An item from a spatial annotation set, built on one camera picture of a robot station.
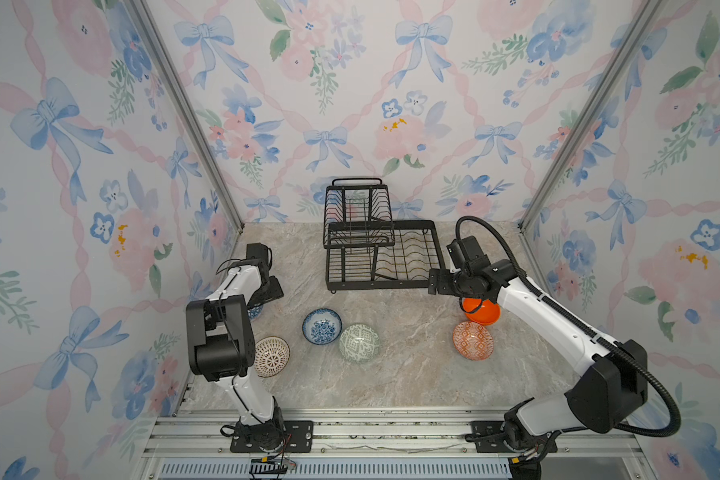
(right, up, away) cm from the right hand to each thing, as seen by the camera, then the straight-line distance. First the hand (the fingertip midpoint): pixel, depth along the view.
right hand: (441, 281), depth 84 cm
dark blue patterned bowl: (-57, -11, +11) cm, 59 cm away
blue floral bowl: (-35, -15, +8) cm, 39 cm away
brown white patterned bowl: (-48, -22, +2) cm, 53 cm away
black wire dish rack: (-21, +9, +4) cm, 24 cm away
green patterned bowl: (-23, -19, +4) cm, 30 cm away
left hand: (-53, -5, +11) cm, 54 cm away
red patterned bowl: (+11, -18, +6) cm, 22 cm away
